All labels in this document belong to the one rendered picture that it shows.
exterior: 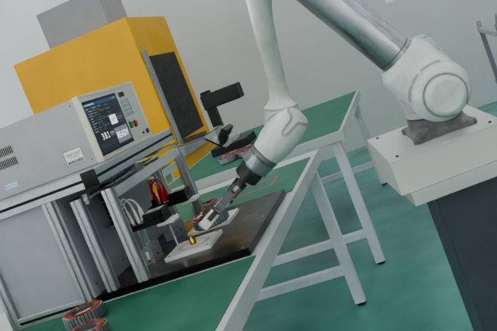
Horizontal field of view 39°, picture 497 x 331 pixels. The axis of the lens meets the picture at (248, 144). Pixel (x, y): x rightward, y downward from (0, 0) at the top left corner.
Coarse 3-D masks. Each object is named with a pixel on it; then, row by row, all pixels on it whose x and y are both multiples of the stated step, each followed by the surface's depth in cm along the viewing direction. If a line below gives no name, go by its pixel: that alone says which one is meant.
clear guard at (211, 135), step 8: (216, 128) 238; (192, 136) 242; (200, 136) 227; (208, 136) 224; (216, 136) 228; (232, 136) 237; (168, 144) 249; (176, 144) 233; (184, 144) 223; (216, 144) 221; (224, 144) 223; (152, 152) 239; (160, 152) 225
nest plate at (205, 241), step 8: (216, 232) 215; (200, 240) 212; (208, 240) 208; (216, 240) 208; (176, 248) 214; (184, 248) 209; (192, 248) 205; (200, 248) 203; (208, 248) 202; (168, 256) 207; (176, 256) 205; (184, 256) 204
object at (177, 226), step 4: (176, 220) 236; (180, 220) 240; (172, 224) 234; (176, 224) 235; (180, 224) 239; (164, 228) 234; (168, 228) 234; (172, 228) 234; (176, 228) 234; (180, 228) 237; (184, 228) 240; (164, 232) 235; (168, 232) 234; (176, 232) 234; (180, 232) 236; (184, 232) 239; (168, 236) 235; (172, 236) 234; (176, 236) 234; (168, 240) 235
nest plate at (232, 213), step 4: (236, 208) 239; (232, 212) 235; (236, 212) 236; (232, 216) 230; (228, 220) 225; (220, 224) 226; (224, 224) 226; (192, 228) 234; (212, 228) 227; (192, 232) 229; (196, 232) 228; (200, 232) 228
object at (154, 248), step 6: (156, 240) 216; (150, 246) 211; (156, 246) 215; (144, 252) 211; (150, 252) 210; (156, 252) 213; (162, 252) 217; (144, 258) 211; (156, 258) 212; (150, 264) 211
